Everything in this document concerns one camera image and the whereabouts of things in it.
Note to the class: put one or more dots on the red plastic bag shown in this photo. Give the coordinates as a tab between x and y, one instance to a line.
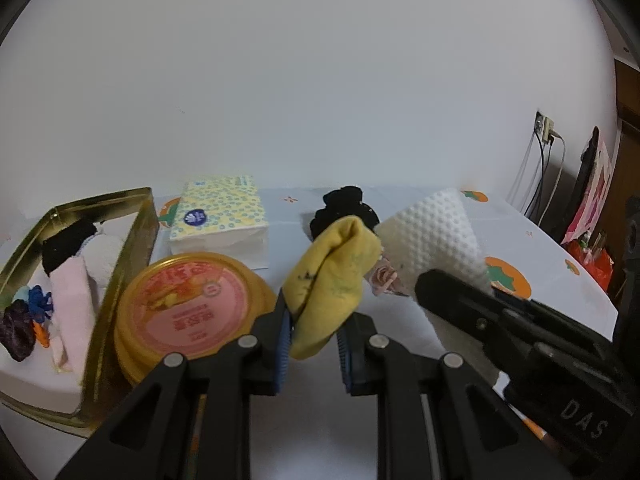
592	262

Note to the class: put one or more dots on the white dotted cloth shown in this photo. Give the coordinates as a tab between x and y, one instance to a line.
435	240

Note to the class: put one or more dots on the round yellow pink-lid container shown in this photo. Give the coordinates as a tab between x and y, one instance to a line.
190	305

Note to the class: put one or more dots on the pink cloth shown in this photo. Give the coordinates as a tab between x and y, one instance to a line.
75	310

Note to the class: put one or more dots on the pink bag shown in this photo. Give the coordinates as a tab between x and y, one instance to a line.
597	195

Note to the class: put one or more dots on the persimmon print tablecloth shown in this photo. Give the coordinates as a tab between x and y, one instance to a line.
540	255

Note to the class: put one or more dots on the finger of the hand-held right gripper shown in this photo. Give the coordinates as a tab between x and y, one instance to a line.
450	300

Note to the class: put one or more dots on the black scrunchie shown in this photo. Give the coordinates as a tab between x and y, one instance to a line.
340	205

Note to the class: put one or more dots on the blue scrunchie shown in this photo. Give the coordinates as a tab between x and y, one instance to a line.
40	302

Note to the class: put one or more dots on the white fluffy sock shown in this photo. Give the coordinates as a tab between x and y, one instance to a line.
102	257

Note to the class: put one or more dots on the gold tin box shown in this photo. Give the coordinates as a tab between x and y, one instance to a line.
130	260

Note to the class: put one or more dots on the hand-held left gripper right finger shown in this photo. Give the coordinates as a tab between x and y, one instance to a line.
345	362

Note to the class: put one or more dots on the black sock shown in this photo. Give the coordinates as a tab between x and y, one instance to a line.
65	247

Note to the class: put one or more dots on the dotted yellow tissue pack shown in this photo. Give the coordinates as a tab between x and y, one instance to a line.
220	215

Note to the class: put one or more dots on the brown wooden door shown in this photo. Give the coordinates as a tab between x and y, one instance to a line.
627	130

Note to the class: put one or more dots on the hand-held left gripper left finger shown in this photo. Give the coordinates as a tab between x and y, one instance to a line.
283	355

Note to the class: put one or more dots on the yellow sock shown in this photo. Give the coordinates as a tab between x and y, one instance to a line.
335	280

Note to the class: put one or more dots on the pink floral scrunchie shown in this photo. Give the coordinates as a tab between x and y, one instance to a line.
385	277

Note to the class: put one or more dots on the purple scrunchie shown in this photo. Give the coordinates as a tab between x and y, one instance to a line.
17	332

